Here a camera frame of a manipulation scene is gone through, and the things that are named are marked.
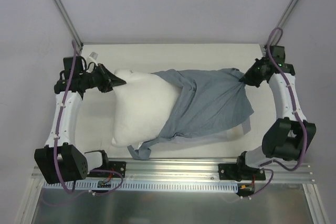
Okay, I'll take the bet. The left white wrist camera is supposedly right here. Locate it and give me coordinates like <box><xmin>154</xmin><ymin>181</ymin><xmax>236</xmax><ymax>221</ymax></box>
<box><xmin>87</xmin><ymin>52</ymin><xmax>98</xmax><ymax>65</ymax></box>

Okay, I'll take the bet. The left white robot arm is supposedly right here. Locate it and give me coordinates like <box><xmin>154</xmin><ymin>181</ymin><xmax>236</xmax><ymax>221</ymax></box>
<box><xmin>34</xmin><ymin>56</ymin><xmax>126</xmax><ymax>184</ymax></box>

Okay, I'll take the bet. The right aluminium frame post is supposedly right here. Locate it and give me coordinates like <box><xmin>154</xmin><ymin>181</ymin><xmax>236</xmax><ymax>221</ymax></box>
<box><xmin>264</xmin><ymin>0</ymin><xmax>317</xmax><ymax>50</ymax></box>

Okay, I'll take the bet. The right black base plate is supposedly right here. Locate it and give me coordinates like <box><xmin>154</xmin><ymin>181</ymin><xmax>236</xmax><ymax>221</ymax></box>
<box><xmin>218</xmin><ymin>163</ymin><xmax>266</xmax><ymax>182</ymax></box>

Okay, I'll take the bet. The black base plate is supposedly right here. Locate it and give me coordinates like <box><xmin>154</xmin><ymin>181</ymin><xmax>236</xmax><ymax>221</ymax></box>
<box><xmin>108</xmin><ymin>161</ymin><xmax>127</xmax><ymax>178</ymax></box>
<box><xmin>218</xmin><ymin>163</ymin><xmax>266</xmax><ymax>182</ymax></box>

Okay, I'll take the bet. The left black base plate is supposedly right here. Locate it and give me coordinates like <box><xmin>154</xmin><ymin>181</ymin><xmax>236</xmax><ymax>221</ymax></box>
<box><xmin>108</xmin><ymin>161</ymin><xmax>127</xmax><ymax>178</ymax></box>

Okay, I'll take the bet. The white pillow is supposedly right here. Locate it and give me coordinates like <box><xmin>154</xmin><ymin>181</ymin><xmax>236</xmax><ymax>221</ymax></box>
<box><xmin>112</xmin><ymin>69</ymin><xmax>181</xmax><ymax>147</ymax></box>

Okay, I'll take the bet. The blue beige striped pillowcase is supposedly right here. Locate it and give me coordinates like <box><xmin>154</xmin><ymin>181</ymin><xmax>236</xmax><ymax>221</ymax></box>
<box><xmin>128</xmin><ymin>68</ymin><xmax>254</xmax><ymax>160</ymax></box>

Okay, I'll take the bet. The left aluminium frame post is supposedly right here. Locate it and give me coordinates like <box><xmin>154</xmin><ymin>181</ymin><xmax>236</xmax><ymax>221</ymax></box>
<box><xmin>52</xmin><ymin>0</ymin><xmax>83</xmax><ymax>50</ymax></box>

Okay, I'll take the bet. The aluminium frame post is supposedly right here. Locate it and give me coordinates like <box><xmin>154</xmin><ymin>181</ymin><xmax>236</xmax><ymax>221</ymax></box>
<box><xmin>52</xmin><ymin>0</ymin><xmax>83</xmax><ymax>50</ymax></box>
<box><xmin>264</xmin><ymin>0</ymin><xmax>317</xmax><ymax>50</ymax></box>

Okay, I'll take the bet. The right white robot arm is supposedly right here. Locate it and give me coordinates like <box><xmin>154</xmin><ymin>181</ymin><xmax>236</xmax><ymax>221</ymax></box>
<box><xmin>235</xmin><ymin>45</ymin><xmax>316</xmax><ymax>180</ymax></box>

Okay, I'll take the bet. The aluminium mounting rail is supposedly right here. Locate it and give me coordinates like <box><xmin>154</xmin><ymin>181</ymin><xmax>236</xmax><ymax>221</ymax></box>
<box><xmin>31</xmin><ymin>157</ymin><xmax>316</xmax><ymax>184</ymax></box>

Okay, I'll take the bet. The slotted white cable duct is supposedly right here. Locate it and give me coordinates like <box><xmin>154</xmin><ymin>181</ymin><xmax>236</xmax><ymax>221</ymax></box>
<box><xmin>41</xmin><ymin>179</ymin><xmax>239</xmax><ymax>193</ymax></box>

